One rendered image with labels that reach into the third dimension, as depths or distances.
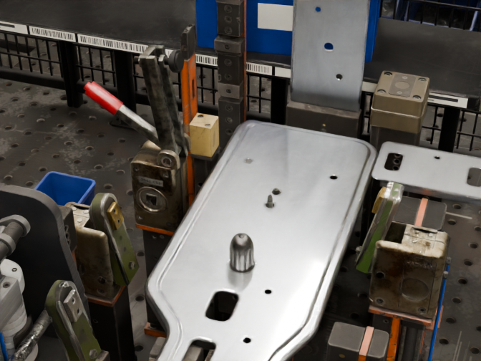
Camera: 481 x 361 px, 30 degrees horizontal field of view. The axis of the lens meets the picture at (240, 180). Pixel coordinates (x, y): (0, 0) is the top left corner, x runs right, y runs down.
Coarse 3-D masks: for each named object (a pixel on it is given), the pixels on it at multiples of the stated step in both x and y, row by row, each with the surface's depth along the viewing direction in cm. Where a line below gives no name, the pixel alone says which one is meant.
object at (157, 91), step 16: (160, 48) 117; (144, 64) 115; (160, 64) 116; (176, 64) 115; (160, 80) 117; (160, 96) 118; (160, 112) 119; (176, 112) 122; (160, 128) 121; (176, 128) 124; (160, 144) 123
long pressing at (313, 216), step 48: (240, 144) 137; (288, 144) 137; (336, 144) 137; (240, 192) 127; (288, 192) 127; (336, 192) 127; (192, 240) 119; (288, 240) 119; (336, 240) 119; (192, 288) 112; (240, 288) 112; (288, 288) 112; (192, 336) 106; (240, 336) 106; (288, 336) 106
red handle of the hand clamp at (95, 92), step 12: (96, 84) 123; (96, 96) 122; (108, 96) 122; (108, 108) 123; (120, 108) 123; (132, 120) 123; (144, 120) 124; (144, 132) 124; (156, 132) 124; (156, 144) 124
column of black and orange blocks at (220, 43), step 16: (224, 0) 142; (240, 0) 141; (224, 16) 143; (240, 16) 143; (224, 32) 145; (240, 32) 145; (224, 48) 147; (240, 48) 146; (224, 64) 149; (240, 64) 149; (224, 80) 151; (240, 80) 151; (224, 96) 153; (240, 96) 153; (224, 112) 155; (240, 112) 154; (224, 128) 157; (224, 144) 159
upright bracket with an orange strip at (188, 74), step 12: (192, 24) 125; (180, 36) 124; (192, 36) 125; (180, 48) 125; (192, 48) 126; (192, 60) 127; (180, 72) 127; (192, 72) 128; (192, 84) 130; (192, 96) 130; (192, 108) 132; (192, 168) 137; (192, 180) 139; (192, 192) 140
